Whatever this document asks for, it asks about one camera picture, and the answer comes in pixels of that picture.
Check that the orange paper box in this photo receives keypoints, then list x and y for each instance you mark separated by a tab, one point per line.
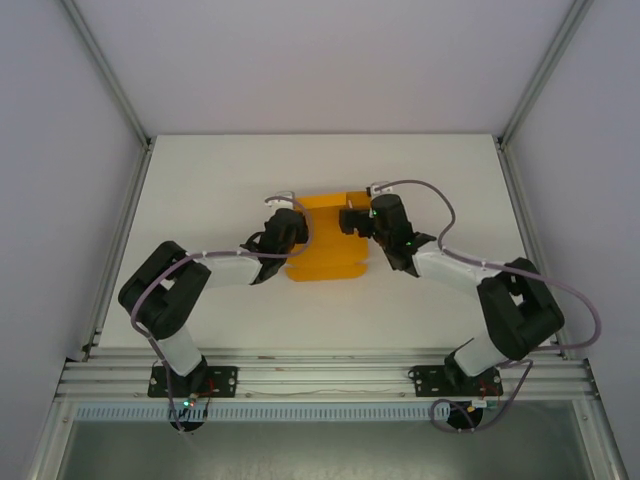
330	250

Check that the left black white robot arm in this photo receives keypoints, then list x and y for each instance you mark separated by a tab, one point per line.
165	290

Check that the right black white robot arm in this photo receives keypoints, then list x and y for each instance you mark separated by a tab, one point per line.
520	310

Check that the grey metal sheet panel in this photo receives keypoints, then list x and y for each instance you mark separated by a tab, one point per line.
320	455

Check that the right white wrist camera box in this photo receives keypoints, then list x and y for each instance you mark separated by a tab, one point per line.
377	189

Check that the aluminium table side rail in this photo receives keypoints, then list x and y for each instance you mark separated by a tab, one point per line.
510	190
127	225

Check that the aluminium mounting rail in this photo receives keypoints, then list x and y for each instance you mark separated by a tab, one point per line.
325	375

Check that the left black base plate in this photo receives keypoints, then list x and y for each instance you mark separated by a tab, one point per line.
225	380

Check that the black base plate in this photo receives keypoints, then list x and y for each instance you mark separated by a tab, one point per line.
225	380
425	380

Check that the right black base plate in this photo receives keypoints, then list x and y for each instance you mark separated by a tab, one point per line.
425	380

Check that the aluminium frame post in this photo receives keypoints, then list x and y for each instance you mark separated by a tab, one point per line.
545	65
107	75

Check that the aluminium frame bar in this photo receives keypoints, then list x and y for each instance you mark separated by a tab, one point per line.
597	440
50	440

